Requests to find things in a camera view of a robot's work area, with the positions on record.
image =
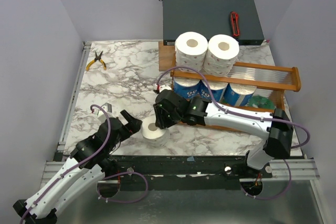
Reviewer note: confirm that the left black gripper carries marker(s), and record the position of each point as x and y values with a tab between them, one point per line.
134	125

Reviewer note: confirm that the plain white paper roll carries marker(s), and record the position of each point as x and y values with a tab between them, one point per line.
152	134

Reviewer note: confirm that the red black utility knife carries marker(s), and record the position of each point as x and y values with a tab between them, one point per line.
234	18

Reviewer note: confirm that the orange wooden shelf rack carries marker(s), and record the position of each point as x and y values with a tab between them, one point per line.
275	80

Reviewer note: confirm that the brown wooden board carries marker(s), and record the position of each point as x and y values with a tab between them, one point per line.
166	56

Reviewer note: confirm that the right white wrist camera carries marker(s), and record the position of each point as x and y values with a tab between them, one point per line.
159	88

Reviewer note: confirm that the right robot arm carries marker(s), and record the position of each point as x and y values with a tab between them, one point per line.
273	128

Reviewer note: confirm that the blue paper roll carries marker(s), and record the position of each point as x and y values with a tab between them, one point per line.
238	94

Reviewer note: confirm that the blue object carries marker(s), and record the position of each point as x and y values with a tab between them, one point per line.
185	87

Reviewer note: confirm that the black yellow pliers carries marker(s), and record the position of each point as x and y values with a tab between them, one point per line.
97	58

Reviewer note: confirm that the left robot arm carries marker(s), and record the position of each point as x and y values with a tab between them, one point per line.
88	163

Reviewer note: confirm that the dark grey rack-mount device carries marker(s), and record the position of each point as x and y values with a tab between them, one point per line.
210	18

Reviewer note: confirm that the white red-dotted paper roll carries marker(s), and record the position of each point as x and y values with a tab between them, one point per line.
190	50

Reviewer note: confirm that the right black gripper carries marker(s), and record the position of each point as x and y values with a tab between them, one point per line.
160	115

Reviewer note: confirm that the aluminium frame rail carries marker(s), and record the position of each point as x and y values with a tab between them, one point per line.
58	155

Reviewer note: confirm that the green paper roll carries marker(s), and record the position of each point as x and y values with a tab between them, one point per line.
258	101

